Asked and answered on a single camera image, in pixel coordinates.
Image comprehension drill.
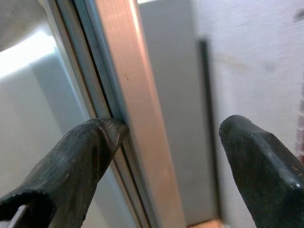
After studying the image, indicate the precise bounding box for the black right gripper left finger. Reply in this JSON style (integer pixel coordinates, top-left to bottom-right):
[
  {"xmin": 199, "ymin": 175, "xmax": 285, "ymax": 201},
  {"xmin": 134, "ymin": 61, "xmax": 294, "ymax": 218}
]
[{"xmin": 0, "ymin": 117, "xmax": 129, "ymax": 228}]

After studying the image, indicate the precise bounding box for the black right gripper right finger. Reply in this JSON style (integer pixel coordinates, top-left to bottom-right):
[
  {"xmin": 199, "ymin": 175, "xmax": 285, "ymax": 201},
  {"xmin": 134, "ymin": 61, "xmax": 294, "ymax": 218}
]
[{"xmin": 219, "ymin": 114, "xmax": 304, "ymax": 228}]

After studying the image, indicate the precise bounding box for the white fridge door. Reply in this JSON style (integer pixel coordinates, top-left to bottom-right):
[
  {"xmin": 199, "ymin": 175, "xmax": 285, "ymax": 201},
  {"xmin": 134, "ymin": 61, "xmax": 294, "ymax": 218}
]
[{"xmin": 0, "ymin": 0, "xmax": 188, "ymax": 228}]

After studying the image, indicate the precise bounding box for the white fridge cabinet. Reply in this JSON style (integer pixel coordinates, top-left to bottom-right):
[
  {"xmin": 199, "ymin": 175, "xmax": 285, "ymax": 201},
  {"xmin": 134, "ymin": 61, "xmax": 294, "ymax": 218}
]
[{"xmin": 137, "ymin": 0, "xmax": 223, "ymax": 228}]

